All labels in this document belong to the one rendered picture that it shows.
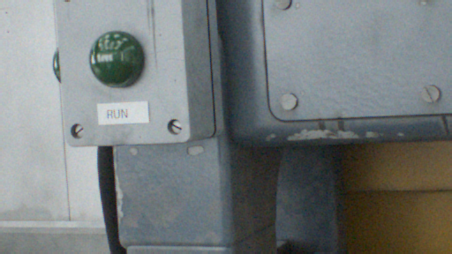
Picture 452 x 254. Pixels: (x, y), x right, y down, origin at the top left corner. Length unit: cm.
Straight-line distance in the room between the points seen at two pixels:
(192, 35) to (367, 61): 9
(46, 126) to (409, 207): 615
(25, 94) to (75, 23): 646
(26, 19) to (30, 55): 28
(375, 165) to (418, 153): 4
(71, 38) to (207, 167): 10
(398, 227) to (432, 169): 8
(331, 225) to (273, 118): 23
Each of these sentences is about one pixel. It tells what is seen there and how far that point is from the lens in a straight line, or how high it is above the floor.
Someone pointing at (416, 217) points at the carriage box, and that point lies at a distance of 76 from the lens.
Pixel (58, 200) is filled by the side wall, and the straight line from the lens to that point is 684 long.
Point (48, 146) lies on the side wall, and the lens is 683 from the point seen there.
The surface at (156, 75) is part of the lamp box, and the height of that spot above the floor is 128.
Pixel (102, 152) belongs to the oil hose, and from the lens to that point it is 53.
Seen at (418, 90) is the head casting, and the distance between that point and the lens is 45.
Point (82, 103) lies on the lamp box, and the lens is 46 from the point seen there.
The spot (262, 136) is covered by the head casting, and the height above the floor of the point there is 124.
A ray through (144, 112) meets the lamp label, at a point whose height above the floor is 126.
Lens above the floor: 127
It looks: 3 degrees down
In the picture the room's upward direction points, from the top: 4 degrees counter-clockwise
